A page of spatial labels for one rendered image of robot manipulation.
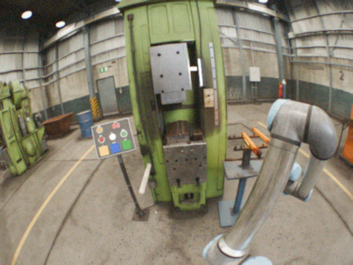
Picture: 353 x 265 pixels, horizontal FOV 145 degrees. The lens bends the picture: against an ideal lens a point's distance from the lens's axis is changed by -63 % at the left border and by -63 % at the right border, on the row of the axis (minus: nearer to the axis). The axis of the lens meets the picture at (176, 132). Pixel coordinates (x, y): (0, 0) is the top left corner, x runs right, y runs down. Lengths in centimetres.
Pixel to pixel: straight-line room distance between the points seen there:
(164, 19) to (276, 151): 137
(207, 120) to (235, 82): 644
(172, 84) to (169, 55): 24
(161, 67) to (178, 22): 51
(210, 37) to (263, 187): 127
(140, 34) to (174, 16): 36
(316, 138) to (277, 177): 16
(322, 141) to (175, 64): 109
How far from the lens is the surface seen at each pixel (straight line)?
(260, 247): 168
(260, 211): 51
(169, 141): 133
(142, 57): 140
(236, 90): 785
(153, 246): 166
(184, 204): 176
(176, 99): 122
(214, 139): 152
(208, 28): 146
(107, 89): 780
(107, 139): 126
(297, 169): 89
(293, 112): 45
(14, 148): 521
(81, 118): 553
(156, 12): 153
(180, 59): 122
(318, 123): 44
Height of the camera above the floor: 147
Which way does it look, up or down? 21 degrees down
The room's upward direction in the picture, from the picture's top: 6 degrees counter-clockwise
